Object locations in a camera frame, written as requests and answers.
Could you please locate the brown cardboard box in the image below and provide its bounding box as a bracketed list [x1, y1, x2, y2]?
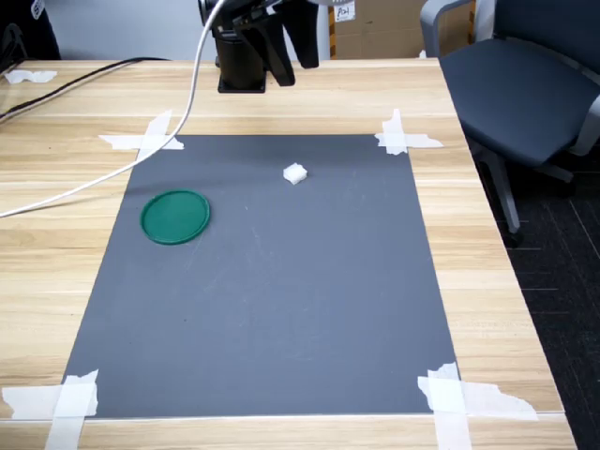
[327, 0, 428, 61]

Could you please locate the dark grey mat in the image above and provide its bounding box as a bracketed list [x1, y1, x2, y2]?
[62, 134, 463, 420]

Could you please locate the white crumpled tape scrap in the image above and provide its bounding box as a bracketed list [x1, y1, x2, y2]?
[3, 68, 58, 85]

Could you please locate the black bag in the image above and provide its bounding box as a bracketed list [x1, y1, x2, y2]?
[0, 0, 62, 61]

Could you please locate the round green lid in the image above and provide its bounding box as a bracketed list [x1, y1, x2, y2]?
[140, 187, 211, 247]

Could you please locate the black cable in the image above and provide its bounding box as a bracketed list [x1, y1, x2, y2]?
[0, 56, 173, 124]

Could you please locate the dark grey office chair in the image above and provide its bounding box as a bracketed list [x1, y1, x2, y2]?
[419, 0, 600, 248]

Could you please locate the small white plastic terminal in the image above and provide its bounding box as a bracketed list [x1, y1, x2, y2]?
[282, 161, 309, 188]

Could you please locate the white camera cable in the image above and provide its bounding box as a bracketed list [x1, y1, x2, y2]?
[0, 0, 229, 219]

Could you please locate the white masking tape patch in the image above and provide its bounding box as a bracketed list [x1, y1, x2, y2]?
[97, 110, 186, 152]
[1, 368, 100, 450]
[416, 361, 539, 450]
[373, 108, 444, 157]

